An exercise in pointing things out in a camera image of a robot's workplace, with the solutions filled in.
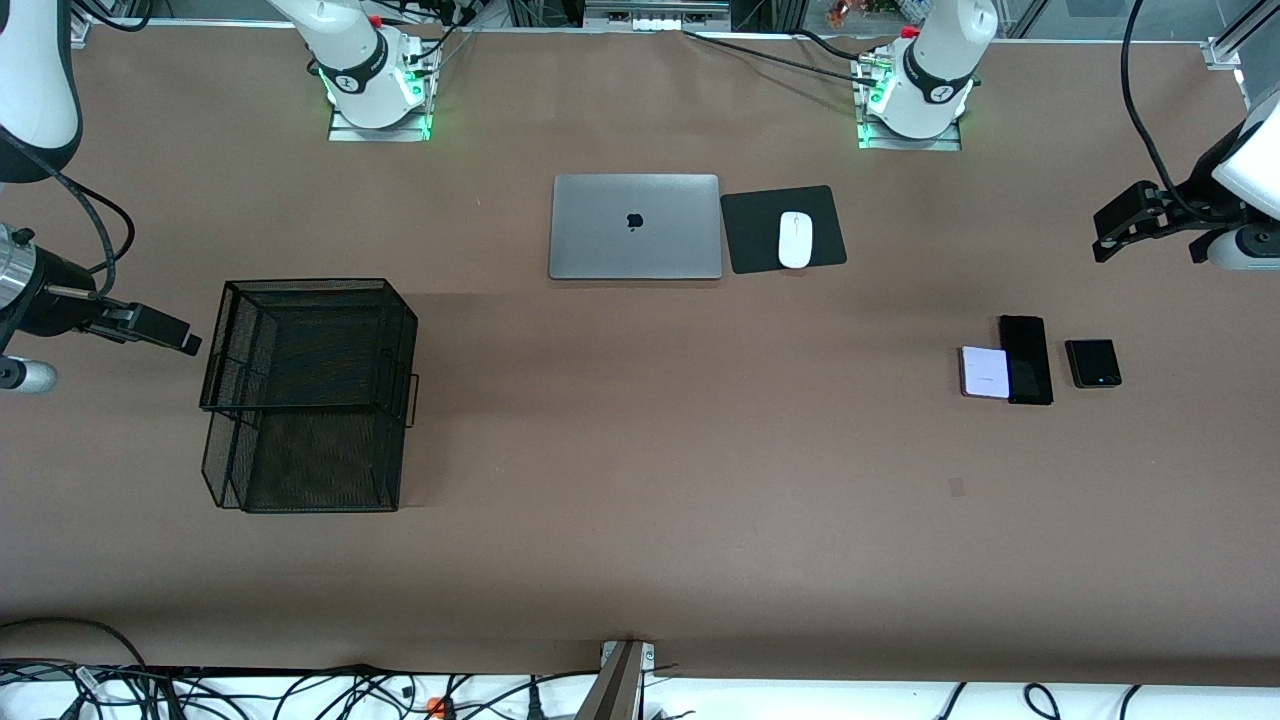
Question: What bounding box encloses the black wire mesh basket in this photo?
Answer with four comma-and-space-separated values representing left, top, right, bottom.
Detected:
198, 278, 421, 515

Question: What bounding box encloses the white flip phone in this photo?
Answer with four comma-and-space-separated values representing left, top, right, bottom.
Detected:
958, 345, 1011, 401

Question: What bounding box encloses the long black smartphone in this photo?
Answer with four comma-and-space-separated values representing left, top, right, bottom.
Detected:
998, 314, 1055, 407

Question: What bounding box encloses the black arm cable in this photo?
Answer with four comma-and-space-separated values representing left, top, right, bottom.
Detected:
1120, 0, 1216, 216
55, 170, 136, 293

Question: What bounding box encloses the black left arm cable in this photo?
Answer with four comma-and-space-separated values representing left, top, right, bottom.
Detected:
1120, 0, 1216, 216

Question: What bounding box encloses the grey power strip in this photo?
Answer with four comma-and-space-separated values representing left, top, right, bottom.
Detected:
585, 0, 731, 31

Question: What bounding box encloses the silver closed laptop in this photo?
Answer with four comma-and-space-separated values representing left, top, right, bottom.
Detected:
548, 174, 723, 281

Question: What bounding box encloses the small black flip phone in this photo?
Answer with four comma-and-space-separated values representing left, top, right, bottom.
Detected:
1064, 339, 1123, 390

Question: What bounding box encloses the black mouse pad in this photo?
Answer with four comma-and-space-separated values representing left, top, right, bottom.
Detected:
720, 185, 848, 275

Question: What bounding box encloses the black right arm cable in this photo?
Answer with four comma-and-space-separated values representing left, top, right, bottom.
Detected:
55, 170, 136, 293

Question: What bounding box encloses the black cable on table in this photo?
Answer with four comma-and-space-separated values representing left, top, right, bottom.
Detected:
683, 30, 881, 86

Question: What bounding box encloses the aluminium camera mount post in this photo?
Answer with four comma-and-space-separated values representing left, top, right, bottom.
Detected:
575, 640, 656, 720

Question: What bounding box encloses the white computer mouse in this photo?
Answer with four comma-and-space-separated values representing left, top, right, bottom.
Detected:
778, 211, 814, 270

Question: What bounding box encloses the aluminium arm base plate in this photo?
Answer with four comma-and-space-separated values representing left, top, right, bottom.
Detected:
855, 50, 963, 152
328, 45, 441, 143

